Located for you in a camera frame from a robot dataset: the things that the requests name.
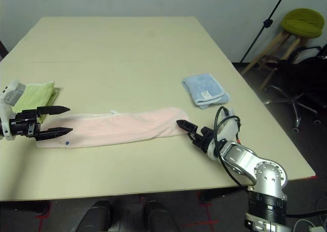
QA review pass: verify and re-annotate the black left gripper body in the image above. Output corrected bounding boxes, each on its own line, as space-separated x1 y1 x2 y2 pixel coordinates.
9 108 41 141

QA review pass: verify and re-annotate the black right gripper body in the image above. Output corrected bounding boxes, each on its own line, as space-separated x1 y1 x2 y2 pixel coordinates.
190 126 218 154

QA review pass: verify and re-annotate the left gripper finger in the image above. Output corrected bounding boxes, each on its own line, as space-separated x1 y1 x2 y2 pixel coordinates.
35 127 74 142
37 105 71 116

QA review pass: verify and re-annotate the pink terry towel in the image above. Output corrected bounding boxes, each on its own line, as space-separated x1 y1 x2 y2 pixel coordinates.
35 107 191 150

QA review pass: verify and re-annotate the green folded towel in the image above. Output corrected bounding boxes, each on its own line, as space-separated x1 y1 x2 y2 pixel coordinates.
11 80 60 123

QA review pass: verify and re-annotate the blue folded towel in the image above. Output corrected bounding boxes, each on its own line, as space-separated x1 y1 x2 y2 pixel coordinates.
181 73 230 110

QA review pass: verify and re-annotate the black table foot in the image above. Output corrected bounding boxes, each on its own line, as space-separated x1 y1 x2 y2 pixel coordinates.
199 185 246 204
0 201 51 215

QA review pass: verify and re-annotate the black robot right foot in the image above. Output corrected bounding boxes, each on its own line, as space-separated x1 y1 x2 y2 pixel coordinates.
145 200 181 232

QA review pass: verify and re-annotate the black robot foot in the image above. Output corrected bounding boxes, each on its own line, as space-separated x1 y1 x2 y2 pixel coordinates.
145 200 181 232
76 200 112 232

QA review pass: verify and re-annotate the black robot left foot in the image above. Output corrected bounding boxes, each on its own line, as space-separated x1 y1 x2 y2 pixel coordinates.
76 200 112 232

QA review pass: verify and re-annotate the black office chair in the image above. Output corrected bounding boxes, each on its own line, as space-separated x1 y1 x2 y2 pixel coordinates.
264 45 327 133

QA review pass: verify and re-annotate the black tripod stand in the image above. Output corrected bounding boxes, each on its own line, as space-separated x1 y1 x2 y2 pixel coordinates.
240 0 291 63

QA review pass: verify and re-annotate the wooden stool green cushion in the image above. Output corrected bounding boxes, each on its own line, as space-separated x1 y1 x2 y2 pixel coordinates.
241 8 325 91

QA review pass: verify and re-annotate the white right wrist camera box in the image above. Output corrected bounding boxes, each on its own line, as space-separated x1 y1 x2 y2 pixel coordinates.
208 108 242 161

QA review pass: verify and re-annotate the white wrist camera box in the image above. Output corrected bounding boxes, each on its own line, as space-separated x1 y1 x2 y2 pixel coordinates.
0 79 28 141
208 108 242 161

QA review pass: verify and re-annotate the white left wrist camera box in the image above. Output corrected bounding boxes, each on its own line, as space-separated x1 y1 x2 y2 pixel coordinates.
0 79 28 141

